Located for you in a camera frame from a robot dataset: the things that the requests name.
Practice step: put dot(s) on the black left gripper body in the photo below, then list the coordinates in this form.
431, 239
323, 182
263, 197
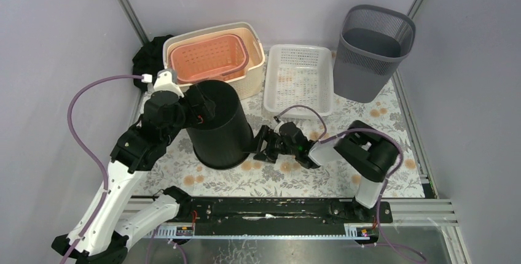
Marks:
199, 105

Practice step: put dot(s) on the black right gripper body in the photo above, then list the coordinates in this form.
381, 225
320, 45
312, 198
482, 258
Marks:
276, 145

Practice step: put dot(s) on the large black round bin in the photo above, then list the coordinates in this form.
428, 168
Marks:
220, 142

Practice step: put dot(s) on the white perforated plastic basket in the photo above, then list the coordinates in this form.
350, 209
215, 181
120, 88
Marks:
299, 75

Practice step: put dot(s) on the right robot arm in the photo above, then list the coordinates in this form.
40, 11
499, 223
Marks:
373, 154

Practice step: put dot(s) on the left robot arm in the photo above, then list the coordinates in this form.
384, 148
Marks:
102, 236

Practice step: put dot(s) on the pink plastic basket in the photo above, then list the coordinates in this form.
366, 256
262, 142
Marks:
213, 58

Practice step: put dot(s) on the black cloth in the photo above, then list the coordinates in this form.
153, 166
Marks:
149, 58

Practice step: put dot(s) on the grey mesh waste bin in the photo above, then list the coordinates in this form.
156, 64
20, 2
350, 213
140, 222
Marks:
373, 42

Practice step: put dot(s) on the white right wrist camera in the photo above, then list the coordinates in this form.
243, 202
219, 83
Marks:
277, 124

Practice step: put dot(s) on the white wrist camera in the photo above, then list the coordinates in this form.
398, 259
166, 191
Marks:
167, 81
277, 124

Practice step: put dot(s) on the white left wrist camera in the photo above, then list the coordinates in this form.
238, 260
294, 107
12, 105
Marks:
167, 81

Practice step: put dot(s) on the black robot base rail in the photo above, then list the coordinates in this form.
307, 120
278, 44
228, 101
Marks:
228, 216

